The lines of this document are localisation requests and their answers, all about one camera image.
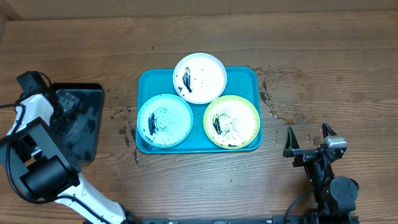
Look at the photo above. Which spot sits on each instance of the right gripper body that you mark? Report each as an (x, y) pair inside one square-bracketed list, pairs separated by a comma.
[(310, 153)]

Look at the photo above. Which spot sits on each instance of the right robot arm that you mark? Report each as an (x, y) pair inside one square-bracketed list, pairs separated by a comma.
[(335, 197)]

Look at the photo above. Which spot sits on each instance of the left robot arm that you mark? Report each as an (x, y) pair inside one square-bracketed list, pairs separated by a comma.
[(39, 169)]

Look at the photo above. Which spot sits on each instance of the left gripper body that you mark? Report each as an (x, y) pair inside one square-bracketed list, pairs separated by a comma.
[(65, 106)]

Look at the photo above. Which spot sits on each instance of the teal plastic tray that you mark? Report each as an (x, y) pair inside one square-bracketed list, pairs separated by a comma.
[(242, 81)]

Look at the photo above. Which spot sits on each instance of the white speckled plate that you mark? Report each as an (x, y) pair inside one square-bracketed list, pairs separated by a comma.
[(199, 78)]

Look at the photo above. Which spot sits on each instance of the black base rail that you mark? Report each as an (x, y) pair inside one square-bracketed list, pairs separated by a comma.
[(278, 219)]

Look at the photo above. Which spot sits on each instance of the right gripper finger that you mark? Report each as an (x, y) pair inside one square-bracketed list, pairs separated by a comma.
[(291, 142), (327, 131)]

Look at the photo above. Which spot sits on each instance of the green rimmed plate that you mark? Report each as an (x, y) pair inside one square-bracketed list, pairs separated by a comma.
[(231, 122)]

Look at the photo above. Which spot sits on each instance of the black rectangular water tray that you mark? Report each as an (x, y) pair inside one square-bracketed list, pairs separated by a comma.
[(81, 136)]

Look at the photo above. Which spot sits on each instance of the light blue speckled plate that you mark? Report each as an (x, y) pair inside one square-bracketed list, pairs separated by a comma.
[(165, 120)]

